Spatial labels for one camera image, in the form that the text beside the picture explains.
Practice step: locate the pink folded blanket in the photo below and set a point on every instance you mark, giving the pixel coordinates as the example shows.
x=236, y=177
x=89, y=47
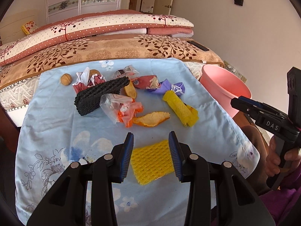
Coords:
x=178, y=32

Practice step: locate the black foam fruit net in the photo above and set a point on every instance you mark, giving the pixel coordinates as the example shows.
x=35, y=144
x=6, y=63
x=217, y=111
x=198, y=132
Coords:
x=88, y=100

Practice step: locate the wall power outlet strip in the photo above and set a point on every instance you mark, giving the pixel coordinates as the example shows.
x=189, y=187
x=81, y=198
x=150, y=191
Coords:
x=234, y=71

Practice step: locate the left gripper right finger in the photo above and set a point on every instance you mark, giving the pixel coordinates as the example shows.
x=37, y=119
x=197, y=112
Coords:
x=184, y=167

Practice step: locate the yellow red pillow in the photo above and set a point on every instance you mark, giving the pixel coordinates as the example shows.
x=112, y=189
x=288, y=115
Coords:
x=29, y=27

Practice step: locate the right hand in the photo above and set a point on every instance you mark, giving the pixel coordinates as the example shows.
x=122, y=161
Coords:
x=273, y=160

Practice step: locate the purple white wrapper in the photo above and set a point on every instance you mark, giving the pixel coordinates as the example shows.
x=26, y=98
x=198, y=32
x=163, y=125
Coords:
x=177, y=88

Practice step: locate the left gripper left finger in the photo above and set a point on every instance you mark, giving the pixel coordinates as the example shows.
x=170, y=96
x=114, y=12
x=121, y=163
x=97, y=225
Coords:
x=122, y=156

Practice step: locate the orange peel piece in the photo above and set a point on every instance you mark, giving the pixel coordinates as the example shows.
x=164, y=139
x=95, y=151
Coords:
x=151, y=119

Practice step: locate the red white crumpled wrapper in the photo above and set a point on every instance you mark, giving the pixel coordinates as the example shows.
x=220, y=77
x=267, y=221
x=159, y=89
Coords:
x=83, y=81

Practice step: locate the black wall bracket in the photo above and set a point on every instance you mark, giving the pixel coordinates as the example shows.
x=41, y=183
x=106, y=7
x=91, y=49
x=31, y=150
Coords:
x=239, y=2

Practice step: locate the red white dotted quilt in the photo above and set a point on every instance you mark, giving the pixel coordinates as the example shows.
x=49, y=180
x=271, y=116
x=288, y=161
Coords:
x=84, y=26

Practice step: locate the red patterned wrapper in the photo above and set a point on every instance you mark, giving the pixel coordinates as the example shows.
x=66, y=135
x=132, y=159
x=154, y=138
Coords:
x=146, y=82

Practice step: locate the pink plastic trash bin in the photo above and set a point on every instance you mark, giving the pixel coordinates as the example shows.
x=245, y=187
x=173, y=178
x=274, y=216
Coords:
x=223, y=86

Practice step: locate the yellow foam fruit net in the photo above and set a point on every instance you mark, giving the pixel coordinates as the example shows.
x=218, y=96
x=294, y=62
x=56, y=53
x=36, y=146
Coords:
x=151, y=162

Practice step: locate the small orange peel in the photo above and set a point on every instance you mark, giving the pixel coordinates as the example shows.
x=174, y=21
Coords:
x=130, y=90

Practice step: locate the light blue floral cloth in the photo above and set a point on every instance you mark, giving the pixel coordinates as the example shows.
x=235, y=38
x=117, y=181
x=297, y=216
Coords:
x=53, y=135

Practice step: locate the walnut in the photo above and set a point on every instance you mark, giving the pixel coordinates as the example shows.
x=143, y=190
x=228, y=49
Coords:
x=66, y=79
x=93, y=73

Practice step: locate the orange clear plastic wrapper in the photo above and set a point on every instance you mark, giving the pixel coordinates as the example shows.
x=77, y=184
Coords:
x=120, y=108

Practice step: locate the brown leaf pattern blanket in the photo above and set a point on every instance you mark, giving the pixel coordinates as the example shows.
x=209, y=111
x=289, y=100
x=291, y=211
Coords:
x=122, y=46

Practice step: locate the clear snack wrapper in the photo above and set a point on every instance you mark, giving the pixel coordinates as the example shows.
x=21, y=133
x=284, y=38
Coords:
x=129, y=71

